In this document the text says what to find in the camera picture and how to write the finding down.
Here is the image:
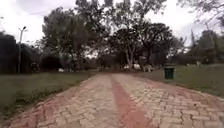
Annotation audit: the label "white car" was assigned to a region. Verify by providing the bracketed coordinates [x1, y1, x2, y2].
[123, 63, 143, 71]

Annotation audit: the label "group of trees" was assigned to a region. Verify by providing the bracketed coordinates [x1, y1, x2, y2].
[31, 0, 224, 72]

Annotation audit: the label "red and grey brick path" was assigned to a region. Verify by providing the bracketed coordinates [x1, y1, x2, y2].
[1, 72, 224, 128]

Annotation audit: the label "green litter bin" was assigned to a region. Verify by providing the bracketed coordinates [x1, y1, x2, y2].
[163, 65, 176, 80]

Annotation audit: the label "grass lawn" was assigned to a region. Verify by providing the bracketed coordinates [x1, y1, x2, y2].
[0, 70, 98, 121]
[133, 63, 224, 98]

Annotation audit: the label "street lamp pole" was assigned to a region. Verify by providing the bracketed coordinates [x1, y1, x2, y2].
[17, 25, 28, 75]

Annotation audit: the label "dark hedge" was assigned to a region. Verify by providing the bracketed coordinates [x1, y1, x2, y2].
[0, 31, 43, 75]

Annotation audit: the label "overhead wires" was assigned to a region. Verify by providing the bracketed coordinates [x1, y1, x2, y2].
[29, 5, 76, 17]

